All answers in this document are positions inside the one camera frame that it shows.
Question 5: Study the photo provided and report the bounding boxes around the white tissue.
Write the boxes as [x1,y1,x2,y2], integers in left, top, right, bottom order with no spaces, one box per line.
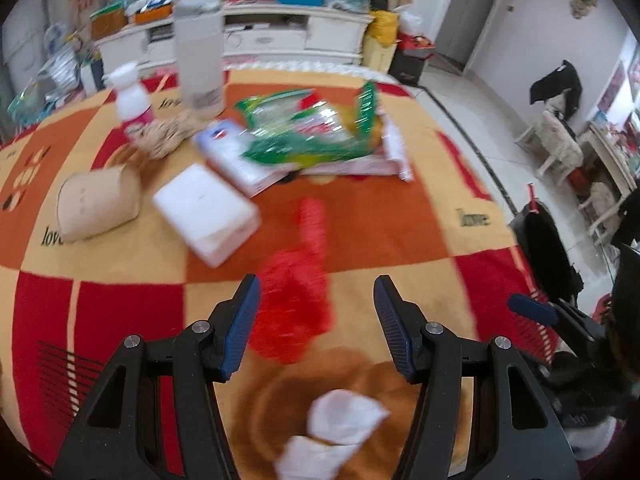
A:
[274,389,392,480]

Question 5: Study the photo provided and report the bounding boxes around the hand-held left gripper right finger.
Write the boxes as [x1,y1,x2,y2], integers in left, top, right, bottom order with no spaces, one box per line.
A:
[374,275,581,480]

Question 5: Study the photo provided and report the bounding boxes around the tall white container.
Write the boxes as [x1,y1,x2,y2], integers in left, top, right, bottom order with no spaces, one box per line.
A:
[172,0,227,118]

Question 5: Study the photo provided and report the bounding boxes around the white blue medicine box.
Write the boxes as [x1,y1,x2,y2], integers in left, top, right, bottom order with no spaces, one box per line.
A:
[194,119,288,198]

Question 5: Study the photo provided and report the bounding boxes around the brown paper roll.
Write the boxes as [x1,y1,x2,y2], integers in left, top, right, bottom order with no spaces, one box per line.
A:
[56,164,143,242]

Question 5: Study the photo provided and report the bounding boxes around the white bottle pink label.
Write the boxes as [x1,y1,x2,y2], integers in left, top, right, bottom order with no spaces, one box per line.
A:
[109,62,156,146]

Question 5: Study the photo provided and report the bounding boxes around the black trash bin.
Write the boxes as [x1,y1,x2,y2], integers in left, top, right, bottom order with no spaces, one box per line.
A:
[509,200,578,303]

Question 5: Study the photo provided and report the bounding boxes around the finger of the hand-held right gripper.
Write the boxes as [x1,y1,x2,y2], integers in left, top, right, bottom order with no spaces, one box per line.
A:
[507,292,621,356]

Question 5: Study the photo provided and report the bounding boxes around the black cloth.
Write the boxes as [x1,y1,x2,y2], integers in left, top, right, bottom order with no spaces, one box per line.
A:
[530,60,583,121]

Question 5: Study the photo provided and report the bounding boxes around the black box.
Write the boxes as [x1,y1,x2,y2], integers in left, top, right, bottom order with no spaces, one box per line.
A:
[389,47,436,86]

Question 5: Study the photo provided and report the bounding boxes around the yellow bag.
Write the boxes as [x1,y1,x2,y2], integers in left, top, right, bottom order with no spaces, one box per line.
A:
[367,10,401,46]

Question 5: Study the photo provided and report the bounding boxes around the white tissue pack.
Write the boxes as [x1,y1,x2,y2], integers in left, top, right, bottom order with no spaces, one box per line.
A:
[152,164,262,268]

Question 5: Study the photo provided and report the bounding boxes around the beige crumpled cloth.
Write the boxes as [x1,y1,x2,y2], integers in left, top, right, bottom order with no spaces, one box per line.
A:
[135,110,201,161]

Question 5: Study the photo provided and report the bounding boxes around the white red flat packet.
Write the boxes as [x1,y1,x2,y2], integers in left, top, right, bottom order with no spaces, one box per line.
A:
[300,120,416,183]

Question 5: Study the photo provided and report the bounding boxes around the orange red printed blanket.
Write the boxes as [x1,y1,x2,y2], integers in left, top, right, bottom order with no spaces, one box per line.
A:
[0,67,556,480]

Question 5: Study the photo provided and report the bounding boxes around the white chair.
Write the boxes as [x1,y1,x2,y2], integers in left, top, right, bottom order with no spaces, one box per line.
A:
[515,107,583,186]
[577,180,626,246]

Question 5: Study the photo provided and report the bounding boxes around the door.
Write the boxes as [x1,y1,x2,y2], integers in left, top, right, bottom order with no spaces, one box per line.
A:
[435,0,501,68]

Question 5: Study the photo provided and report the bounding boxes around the red gift bag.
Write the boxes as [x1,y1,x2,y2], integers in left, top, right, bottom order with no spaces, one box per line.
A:
[397,32,436,51]

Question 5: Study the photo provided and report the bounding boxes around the orange box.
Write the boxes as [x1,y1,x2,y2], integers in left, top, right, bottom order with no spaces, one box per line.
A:
[90,5,128,41]

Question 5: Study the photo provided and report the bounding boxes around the green snack bag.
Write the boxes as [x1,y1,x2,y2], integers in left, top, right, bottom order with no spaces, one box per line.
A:
[235,80,388,168]

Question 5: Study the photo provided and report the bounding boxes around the white tv cabinet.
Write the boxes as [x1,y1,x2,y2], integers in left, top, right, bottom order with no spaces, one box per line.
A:
[92,0,376,68]

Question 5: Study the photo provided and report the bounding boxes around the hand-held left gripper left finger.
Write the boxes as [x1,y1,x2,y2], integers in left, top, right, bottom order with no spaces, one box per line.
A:
[52,274,262,480]

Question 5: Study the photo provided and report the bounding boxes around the yellow box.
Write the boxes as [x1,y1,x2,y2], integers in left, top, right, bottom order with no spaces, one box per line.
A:
[361,35,398,73]

